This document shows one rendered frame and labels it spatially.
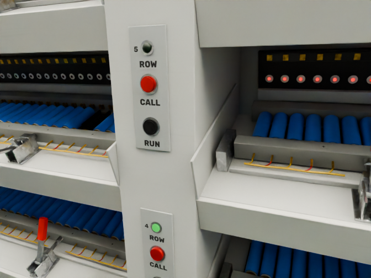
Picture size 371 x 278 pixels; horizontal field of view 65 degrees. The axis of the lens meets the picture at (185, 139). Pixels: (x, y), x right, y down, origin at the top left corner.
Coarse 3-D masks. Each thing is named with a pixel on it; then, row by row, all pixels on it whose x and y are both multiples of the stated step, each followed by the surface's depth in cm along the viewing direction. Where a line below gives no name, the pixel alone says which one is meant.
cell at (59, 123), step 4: (76, 108) 50; (80, 108) 50; (72, 112) 49; (76, 112) 49; (64, 116) 48; (68, 116) 48; (72, 116) 48; (60, 120) 47; (64, 120) 47; (68, 120) 47; (52, 124) 46; (56, 124) 46; (60, 124) 46
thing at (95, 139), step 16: (0, 128) 46; (16, 128) 45; (32, 128) 45; (48, 128) 44; (64, 128) 43; (48, 144) 42; (64, 144) 43; (80, 144) 41; (96, 144) 40; (112, 144) 39
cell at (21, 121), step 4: (44, 104) 53; (36, 108) 52; (40, 108) 52; (44, 108) 53; (32, 112) 51; (36, 112) 52; (24, 116) 50; (28, 116) 50; (32, 116) 51; (16, 120) 49; (20, 120) 49; (24, 120) 49
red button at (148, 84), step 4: (148, 76) 28; (144, 80) 28; (148, 80) 28; (152, 80) 28; (144, 84) 29; (148, 84) 28; (152, 84) 28; (144, 88) 29; (148, 88) 29; (152, 88) 28; (148, 92) 29
